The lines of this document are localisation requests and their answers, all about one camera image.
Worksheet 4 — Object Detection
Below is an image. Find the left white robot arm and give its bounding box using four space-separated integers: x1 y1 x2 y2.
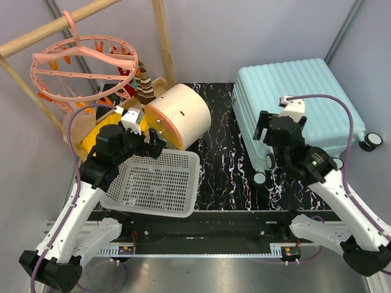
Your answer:
19 124 166 292

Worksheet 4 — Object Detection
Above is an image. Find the light blue ribbed suitcase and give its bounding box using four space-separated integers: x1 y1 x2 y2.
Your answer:
233 59 382 173

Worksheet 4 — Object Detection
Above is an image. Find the pink toy washing machine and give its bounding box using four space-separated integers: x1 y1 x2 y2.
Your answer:
145 84 211 150

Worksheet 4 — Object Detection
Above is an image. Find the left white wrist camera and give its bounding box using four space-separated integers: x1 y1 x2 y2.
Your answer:
121 107 144 135

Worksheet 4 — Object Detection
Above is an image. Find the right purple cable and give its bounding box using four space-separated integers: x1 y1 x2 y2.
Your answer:
283 93 391 266

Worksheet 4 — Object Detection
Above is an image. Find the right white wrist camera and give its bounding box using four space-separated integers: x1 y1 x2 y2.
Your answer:
277 96 305 123

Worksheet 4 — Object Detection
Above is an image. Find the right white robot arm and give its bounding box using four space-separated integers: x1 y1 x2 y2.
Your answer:
254 111 390 277

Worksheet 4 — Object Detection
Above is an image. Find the black marble pattern mat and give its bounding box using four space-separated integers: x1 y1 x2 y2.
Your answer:
188 83 328 211

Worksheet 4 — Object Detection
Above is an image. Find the translucent plastic bag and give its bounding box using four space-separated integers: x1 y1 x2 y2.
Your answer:
63 102 96 143

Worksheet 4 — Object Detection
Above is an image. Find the brown striped sock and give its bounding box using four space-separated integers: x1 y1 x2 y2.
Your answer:
134 61 156 109

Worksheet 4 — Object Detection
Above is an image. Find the white perforated plastic basket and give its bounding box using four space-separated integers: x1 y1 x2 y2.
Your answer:
100 149 200 218

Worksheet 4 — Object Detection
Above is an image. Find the yellow cloth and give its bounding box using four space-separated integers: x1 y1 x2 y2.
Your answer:
79 113 150 155

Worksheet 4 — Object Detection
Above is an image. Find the wooden clothes rack frame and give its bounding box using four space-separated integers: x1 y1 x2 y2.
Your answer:
0 0 177 163

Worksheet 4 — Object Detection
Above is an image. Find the aluminium rail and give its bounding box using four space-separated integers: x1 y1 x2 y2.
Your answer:
41 221 373 245

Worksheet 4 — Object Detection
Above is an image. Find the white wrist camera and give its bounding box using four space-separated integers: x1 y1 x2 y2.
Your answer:
121 107 144 135
277 96 305 123

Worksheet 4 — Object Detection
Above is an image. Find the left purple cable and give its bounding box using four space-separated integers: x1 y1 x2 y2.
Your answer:
30 104 126 292

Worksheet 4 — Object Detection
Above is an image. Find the pink round clip hanger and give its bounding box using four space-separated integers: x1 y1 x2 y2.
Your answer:
30 10 139 103

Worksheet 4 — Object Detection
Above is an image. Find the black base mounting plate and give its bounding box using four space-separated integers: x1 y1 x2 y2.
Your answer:
97 209 315 256

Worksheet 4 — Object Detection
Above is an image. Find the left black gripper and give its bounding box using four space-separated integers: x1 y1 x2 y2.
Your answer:
114 121 166 164

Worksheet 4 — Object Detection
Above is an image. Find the red hanging sock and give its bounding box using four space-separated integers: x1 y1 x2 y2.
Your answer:
110 45 136 97

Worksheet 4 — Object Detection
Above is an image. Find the purple cable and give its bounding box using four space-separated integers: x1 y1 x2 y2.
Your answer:
283 93 391 266
30 104 126 292

